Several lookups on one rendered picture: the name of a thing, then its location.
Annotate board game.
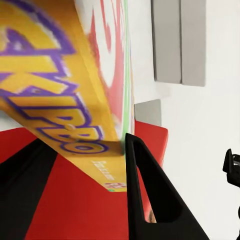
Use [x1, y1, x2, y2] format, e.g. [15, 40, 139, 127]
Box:
[0, 0, 135, 192]

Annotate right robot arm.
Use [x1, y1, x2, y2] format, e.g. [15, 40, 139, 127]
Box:
[222, 148, 240, 240]

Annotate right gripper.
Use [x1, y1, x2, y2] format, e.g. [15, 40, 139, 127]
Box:
[222, 148, 240, 187]

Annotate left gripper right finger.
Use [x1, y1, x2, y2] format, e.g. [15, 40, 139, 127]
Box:
[125, 133, 210, 240]

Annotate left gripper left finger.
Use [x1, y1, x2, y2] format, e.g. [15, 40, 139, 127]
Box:
[0, 138, 59, 240]

